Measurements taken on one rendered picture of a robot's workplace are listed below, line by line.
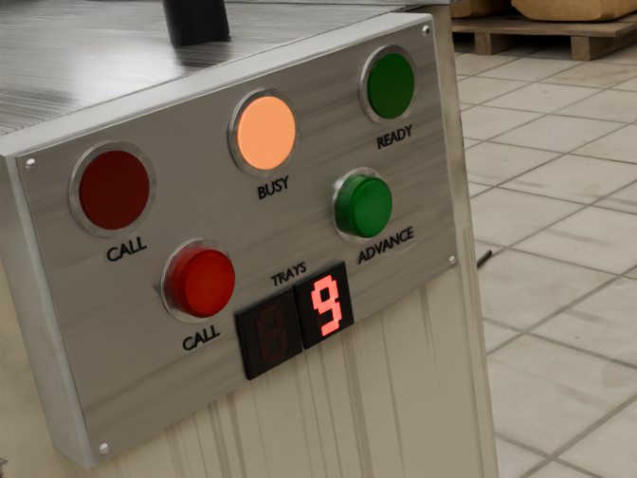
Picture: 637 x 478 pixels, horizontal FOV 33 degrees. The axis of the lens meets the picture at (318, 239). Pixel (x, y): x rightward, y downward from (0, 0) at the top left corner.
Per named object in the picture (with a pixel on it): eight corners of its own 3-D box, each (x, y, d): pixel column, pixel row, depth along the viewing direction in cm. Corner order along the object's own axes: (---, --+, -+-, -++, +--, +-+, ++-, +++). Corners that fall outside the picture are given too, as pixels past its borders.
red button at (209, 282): (167, 321, 47) (153, 258, 46) (221, 295, 49) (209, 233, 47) (189, 330, 46) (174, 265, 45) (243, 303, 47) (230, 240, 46)
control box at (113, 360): (49, 448, 47) (-34, 145, 42) (418, 254, 61) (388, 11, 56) (92, 475, 44) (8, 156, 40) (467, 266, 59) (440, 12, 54)
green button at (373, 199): (333, 242, 53) (324, 184, 52) (375, 221, 54) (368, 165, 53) (355, 248, 52) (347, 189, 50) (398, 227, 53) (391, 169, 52)
